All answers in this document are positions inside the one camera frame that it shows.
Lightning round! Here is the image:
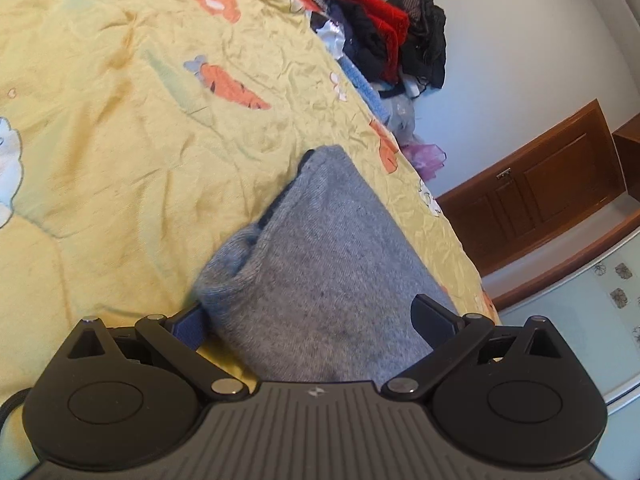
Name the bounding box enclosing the blue knitted cloth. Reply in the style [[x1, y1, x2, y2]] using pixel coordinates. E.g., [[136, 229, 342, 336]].
[[339, 56, 390, 123]]

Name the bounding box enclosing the black cable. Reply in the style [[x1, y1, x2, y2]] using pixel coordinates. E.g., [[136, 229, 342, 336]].
[[0, 387, 32, 463]]

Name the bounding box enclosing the navy garment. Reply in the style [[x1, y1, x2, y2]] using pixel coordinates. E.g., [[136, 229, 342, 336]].
[[310, 0, 392, 84]]

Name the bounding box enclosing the grey knitted sequin sweater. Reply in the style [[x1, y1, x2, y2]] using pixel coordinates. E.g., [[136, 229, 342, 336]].
[[194, 144, 457, 387]]

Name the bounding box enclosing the clear plastic bag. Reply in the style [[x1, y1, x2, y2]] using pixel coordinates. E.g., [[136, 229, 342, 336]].
[[386, 94, 420, 143]]

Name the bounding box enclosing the wooden door frame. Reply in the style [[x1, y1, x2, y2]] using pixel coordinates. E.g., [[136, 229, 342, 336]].
[[479, 114, 640, 311]]

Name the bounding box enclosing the wooden door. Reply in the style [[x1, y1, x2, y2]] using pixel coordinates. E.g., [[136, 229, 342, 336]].
[[435, 100, 628, 277]]

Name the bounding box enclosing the flower print wardrobe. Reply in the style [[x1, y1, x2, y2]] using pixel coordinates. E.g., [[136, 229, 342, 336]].
[[499, 230, 640, 408]]

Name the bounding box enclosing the pink mesh bag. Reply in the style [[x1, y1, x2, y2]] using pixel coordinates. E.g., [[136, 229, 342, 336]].
[[401, 142, 447, 182]]

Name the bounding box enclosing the yellow printed quilt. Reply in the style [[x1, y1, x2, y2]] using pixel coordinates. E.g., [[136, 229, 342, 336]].
[[0, 0, 502, 461]]

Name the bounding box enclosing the red garment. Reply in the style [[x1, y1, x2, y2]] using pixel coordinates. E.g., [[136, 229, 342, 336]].
[[327, 0, 412, 80]]

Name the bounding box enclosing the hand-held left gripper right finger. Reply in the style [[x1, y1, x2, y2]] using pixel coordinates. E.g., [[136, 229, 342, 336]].
[[381, 293, 568, 402]]

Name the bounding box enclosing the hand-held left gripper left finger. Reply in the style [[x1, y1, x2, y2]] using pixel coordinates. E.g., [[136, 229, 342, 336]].
[[65, 304, 251, 402]]

